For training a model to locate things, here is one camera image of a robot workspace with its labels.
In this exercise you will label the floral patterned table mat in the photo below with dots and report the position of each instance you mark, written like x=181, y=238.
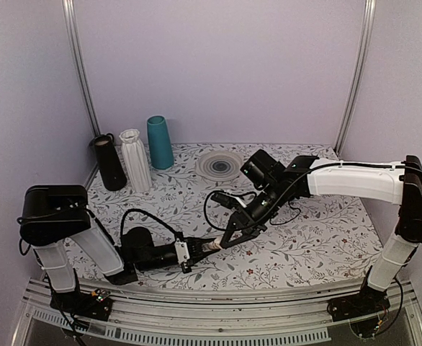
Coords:
x=312, y=241

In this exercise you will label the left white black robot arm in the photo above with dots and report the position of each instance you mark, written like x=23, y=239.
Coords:
x=53, y=213

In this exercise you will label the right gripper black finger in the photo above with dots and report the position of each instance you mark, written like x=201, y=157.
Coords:
x=227, y=240
x=248, y=234

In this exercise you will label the teal plastic cup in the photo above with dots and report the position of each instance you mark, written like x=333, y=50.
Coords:
x=159, y=142

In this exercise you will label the translucent round plate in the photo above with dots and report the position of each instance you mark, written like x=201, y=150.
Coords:
x=219, y=166

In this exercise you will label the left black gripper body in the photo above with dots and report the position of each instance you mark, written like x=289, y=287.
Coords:
x=150, y=264

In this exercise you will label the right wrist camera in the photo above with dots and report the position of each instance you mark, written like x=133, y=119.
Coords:
x=228, y=200

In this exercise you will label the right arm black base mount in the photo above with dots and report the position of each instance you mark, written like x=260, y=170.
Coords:
x=366, y=301

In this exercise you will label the aluminium frame post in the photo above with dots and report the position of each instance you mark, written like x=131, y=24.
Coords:
x=361, y=58
x=78, y=59

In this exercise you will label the black cylindrical cup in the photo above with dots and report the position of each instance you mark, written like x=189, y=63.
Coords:
x=110, y=168

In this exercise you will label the aluminium front rail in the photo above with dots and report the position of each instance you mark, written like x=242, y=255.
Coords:
x=278, y=316

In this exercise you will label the right aluminium frame post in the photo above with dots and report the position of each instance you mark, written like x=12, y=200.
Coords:
x=361, y=58

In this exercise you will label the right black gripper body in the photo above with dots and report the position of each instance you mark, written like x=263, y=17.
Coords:
x=271, y=194

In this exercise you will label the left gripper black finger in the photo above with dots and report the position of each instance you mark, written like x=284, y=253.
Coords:
x=199, y=241
x=198, y=255

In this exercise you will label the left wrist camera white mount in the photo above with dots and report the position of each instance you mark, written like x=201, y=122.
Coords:
x=182, y=253

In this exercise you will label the white ribbed vase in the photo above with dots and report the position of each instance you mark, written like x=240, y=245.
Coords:
x=134, y=155

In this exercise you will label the left aluminium frame post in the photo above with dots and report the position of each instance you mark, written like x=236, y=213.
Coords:
x=78, y=59

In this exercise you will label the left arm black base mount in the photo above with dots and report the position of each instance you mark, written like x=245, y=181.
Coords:
x=94, y=305

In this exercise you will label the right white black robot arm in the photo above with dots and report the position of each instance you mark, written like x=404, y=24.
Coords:
x=398, y=183

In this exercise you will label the white earbuds charging case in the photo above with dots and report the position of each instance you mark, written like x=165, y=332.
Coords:
x=213, y=245

